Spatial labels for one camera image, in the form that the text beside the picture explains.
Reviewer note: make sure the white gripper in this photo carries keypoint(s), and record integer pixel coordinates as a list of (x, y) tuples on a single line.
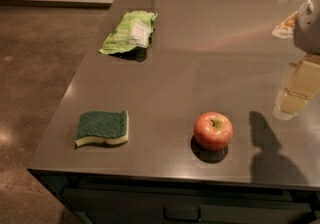
[(307, 31)]

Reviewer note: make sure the red apple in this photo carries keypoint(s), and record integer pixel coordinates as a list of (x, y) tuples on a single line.
[(213, 131)]

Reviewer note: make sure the green rice chip bag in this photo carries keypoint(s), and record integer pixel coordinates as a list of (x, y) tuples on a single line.
[(133, 31)]

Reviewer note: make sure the orange snack packet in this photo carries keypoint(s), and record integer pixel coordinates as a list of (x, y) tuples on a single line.
[(285, 29)]

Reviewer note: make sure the green and yellow sponge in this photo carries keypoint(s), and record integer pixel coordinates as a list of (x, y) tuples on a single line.
[(98, 127)]

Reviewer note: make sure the dark cabinet drawer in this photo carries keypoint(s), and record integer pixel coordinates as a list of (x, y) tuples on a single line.
[(125, 207)]

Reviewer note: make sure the black drawer handle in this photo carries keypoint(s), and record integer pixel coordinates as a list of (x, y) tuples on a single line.
[(182, 214)]

